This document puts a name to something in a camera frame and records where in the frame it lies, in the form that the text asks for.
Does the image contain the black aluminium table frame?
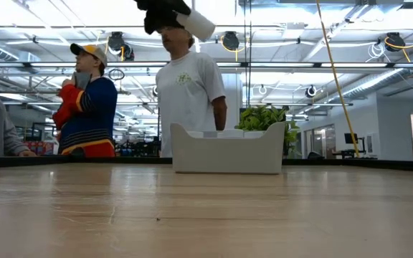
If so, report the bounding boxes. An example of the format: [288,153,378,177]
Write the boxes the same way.
[0,154,413,173]

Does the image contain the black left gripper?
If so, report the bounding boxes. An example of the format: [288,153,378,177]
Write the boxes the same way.
[133,0,192,36]

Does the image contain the yellow hanging cable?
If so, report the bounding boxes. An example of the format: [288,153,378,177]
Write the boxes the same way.
[315,0,361,158]

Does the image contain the clear plastic bin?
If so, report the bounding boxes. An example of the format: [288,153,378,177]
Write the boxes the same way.
[170,121,286,176]

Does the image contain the green potted plant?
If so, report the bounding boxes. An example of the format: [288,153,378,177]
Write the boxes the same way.
[234,105,300,158]

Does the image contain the black ceiling cable reel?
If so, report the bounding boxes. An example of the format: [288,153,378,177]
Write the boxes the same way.
[384,32,402,53]
[222,31,241,52]
[107,31,136,62]

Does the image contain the white pill bottle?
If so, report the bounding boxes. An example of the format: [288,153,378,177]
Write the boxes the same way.
[175,9,217,42]

